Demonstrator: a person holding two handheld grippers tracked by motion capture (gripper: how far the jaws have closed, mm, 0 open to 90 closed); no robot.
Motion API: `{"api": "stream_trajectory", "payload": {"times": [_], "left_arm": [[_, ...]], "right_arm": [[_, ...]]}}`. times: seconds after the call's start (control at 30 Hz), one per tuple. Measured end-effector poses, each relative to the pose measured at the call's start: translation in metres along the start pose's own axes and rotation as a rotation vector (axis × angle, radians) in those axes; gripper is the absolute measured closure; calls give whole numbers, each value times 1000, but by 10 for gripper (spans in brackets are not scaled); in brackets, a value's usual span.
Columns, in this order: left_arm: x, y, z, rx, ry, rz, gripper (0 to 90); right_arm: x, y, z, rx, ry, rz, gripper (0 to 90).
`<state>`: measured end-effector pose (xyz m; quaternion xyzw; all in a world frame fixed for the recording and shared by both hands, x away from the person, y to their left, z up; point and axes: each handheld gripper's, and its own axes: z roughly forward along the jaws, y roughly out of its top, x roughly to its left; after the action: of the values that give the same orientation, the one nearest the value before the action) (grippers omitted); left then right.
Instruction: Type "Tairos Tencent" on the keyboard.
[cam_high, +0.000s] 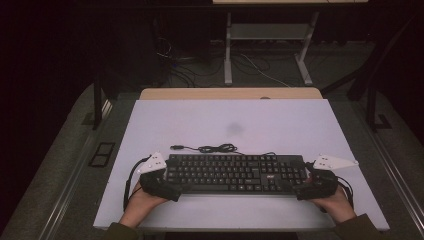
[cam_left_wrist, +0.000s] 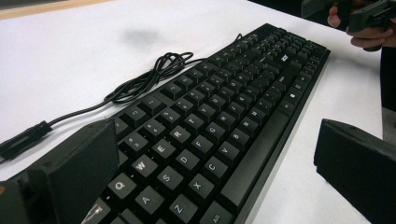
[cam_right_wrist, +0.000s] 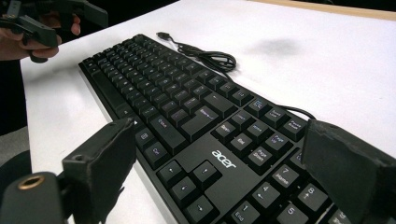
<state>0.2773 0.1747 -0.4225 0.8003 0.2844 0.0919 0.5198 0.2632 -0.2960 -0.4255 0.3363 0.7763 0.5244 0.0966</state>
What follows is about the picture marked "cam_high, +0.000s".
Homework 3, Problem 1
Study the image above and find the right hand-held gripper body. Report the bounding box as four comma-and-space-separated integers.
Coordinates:
294, 153, 359, 201

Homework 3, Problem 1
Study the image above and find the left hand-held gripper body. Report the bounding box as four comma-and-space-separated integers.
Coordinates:
137, 152, 183, 203

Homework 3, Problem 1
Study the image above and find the black upright stand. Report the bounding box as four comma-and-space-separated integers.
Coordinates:
92, 74, 113, 131

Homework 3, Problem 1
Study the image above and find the person's right hand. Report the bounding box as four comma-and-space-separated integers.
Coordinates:
309, 185, 357, 225

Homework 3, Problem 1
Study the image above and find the black angled stand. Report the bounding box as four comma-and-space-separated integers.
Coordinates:
321, 14, 418, 133

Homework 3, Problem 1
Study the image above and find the person's left hand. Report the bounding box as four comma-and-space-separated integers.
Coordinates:
119, 181, 168, 228

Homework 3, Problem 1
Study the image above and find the black computer keyboard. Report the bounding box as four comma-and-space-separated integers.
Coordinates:
165, 153, 309, 198

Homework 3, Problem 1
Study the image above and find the grey metal desk frame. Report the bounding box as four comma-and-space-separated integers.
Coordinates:
223, 12, 320, 87

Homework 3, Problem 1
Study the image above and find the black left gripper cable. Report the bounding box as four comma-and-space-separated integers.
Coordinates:
122, 154, 153, 212

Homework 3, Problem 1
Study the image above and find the white floor cable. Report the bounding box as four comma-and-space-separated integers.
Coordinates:
239, 53, 291, 88

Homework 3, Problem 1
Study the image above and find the metal floor rail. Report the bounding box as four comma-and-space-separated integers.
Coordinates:
351, 101, 424, 229
38, 131, 103, 240

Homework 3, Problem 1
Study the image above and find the black floor socket frame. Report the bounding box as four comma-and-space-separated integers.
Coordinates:
88, 142, 116, 168

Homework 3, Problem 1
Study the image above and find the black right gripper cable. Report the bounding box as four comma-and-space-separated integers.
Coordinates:
335, 175, 355, 214

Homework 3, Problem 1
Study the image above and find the black keyboard cable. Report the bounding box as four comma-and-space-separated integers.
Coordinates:
169, 143, 278, 157

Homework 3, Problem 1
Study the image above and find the tangle of black floor cables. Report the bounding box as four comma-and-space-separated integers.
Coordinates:
155, 35, 225, 88

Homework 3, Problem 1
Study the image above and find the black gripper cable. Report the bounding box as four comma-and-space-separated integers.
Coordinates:
335, 175, 355, 214
122, 154, 153, 212

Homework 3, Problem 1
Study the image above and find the white table board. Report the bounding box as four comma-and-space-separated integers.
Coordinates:
93, 98, 390, 232

